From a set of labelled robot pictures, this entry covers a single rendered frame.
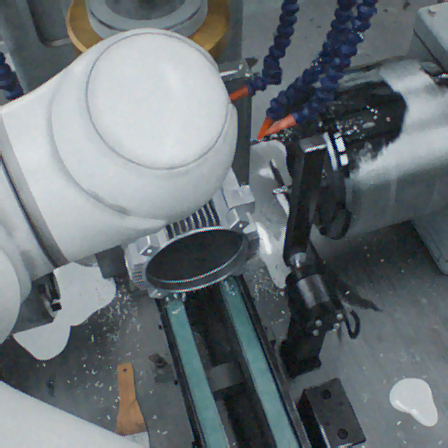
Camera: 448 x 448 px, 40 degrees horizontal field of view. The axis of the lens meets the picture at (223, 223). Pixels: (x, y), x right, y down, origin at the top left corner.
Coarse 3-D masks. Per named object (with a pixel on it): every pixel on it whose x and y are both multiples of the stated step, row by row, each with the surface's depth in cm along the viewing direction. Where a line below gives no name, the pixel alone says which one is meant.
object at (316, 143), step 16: (304, 144) 67; (320, 144) 67; (304, 160) 67; (320, 160) 68; (304, 176) 70; (320, 176) 71; (304, 192) 73; (304, 208) 76; (288, 224) 80; (304, 224) 79; (288, 240) 82; (304, 240) 82; (288, 256) 85; (304, 256) 86
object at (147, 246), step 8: (224, 216) 82; (232, 216) 81; (240, 216) 81; (232, 224) 81; (240, 224) 81; (248, 224) 82; (144, 240) 79; (152, 240) 79; (144, 248) 79; (152, 248) 79; (240, 272) 92; (152, 288) 89; (152, 296) 89; (160, 296) 90
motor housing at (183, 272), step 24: (216, 192) 85; (192, 216) 80; (216, 216) 81; (168, 240) 79; (192, 240) 96; (216, 240) 94; (240, 240) 89; (144, 264) 82; (168, 264) 93; (192, 264) 94; (216, 264) 93; (240, 264) 90; (144, 288) 87; (168, 288) 90; (192, 288) 92
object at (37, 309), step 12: (48, 276) 86; (36, 288) 76; (48, 288) 83; (24, 300) 76; (36, 300) 76; (48, 300) 82; (24, 312) 77; (36, 312) 78; (48, 312) 80; (24, 324) 80; (36, 324) 81
